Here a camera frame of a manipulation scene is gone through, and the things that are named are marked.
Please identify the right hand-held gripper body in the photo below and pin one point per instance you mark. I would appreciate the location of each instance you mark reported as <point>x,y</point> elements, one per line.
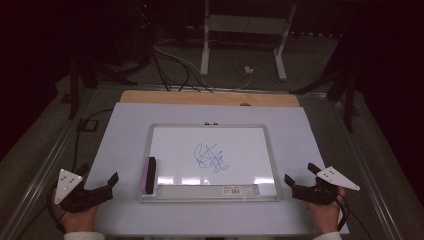
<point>316,195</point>

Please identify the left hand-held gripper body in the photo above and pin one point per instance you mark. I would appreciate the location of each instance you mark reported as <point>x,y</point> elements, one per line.
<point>83,196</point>

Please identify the purple whiteboard eraser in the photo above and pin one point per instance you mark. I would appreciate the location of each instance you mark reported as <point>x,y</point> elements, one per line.
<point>149,175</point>

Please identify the silver framed whiteboard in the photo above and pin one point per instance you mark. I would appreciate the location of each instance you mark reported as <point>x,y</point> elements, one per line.
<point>213,160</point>

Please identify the person's right hand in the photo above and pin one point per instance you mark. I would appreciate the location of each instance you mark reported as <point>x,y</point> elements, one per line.
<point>325,216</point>

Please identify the person's left hand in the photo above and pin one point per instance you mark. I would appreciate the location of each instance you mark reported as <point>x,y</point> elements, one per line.
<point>80,220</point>

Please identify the large white table sheet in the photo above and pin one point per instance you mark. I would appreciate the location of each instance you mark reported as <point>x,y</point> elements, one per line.
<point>120,140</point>

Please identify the black tripod stand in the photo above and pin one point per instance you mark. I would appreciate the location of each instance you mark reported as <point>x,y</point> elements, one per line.
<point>74,93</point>
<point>348,100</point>

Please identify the dark equipment rack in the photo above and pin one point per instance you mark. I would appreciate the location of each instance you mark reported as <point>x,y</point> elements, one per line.
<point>145,30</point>

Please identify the white metal stand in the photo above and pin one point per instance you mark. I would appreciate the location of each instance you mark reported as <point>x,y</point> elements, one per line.
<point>205,50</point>

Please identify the aluminium rail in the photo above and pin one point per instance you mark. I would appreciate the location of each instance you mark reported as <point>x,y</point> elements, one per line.
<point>370,173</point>
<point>40,173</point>

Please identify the small black square frame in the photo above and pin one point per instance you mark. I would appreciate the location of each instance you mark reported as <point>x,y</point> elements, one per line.
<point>88,125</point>

